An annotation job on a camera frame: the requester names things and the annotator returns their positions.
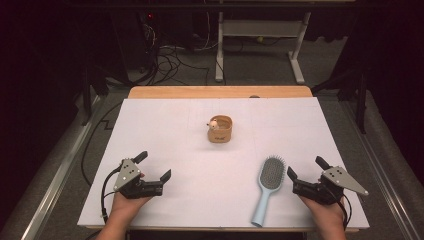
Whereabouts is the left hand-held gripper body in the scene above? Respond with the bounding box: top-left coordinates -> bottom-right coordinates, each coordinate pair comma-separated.
113,158 -> 164,200

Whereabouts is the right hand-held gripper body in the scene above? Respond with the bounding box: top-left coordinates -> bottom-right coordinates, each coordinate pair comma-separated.
292,166 -> 369,205

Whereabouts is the light blue hairbrush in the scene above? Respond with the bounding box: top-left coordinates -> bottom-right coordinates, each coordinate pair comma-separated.
250,155 -> 287,228

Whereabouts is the person's left hand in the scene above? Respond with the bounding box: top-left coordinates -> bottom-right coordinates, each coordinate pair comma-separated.
109,192 -> 153,219

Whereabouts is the person's right hand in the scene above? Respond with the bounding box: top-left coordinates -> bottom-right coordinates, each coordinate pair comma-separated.
298,195 -> 346,228

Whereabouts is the white board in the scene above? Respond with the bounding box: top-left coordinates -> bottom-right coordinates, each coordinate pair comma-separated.
77,97 -> 370,230

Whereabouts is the small wooden cup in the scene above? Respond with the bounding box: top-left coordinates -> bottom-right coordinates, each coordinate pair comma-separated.
207,114 -> 233,144

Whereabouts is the black stand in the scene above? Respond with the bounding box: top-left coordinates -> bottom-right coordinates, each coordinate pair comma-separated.
311,64 -> 370,135
79,64 -> 111,127

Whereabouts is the wooden table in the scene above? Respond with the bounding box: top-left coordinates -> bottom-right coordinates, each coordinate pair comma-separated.
85,85 -> 361,233

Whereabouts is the black computer case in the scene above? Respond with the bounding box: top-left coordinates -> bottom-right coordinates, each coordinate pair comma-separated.
109,9 -> 161,73

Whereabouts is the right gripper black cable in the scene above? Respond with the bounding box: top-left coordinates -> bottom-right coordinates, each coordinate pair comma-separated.
328,186 -> 353,231

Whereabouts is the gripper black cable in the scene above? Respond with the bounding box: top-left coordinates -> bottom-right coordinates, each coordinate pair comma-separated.
328,186 -> 353,231
100,166 -> 123,224

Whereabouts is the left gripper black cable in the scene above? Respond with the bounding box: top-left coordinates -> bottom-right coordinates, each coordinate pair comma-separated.
100,166 -> 123,224

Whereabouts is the aluminium floor rail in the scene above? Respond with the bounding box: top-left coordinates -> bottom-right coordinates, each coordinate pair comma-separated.
343,99 -> 424,240
19,94 -> 102,240

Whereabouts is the black floor cable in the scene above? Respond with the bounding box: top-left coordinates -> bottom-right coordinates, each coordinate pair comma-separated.
80,100 -> 124,188

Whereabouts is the bundle of floor cables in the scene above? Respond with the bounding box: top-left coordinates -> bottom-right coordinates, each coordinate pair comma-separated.
139,13 -> 219,86

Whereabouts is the white metal stand frame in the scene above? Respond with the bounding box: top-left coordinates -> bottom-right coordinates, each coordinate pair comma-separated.
214,11 -> 313,85

